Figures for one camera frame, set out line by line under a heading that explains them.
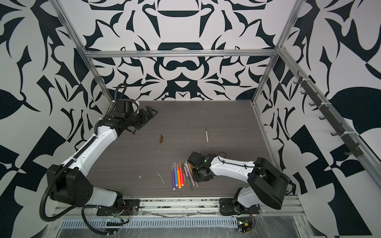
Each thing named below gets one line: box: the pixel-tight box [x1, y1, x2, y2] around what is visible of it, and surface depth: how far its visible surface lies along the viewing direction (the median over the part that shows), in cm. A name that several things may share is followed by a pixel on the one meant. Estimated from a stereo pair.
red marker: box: [179, 162, 185, 187], surface depth 85 cm
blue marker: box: [173, 162, 179, 187], surface depth 85 cm
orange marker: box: [176, 163, 182, 189], surface depth 85 cm
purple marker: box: [171, 165, 176, 191], surface depth 85 cm
